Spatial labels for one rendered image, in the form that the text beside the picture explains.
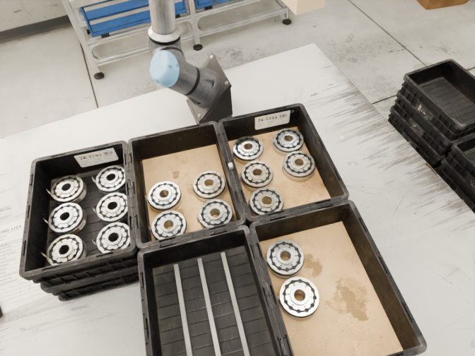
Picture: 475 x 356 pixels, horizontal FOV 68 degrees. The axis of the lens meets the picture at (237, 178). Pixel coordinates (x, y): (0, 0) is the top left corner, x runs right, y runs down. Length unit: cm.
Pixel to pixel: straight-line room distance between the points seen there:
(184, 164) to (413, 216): 79
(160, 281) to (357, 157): 85
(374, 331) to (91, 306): 81
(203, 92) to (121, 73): 176
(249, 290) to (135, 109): 98
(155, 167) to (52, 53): 244
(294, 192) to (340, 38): 229
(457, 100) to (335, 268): 134
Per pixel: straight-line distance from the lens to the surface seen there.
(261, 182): 112
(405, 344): 101
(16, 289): 136
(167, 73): 130
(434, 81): 221
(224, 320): 98
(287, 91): 164
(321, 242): 106
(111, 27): 293
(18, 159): 168
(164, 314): 101
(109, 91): 294
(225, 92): 138
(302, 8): 146
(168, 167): 123
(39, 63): 349
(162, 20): 136
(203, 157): 123
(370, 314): 102
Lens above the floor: 178
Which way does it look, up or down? 55 degrees down
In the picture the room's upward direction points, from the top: 5 degrees counter-clockwise
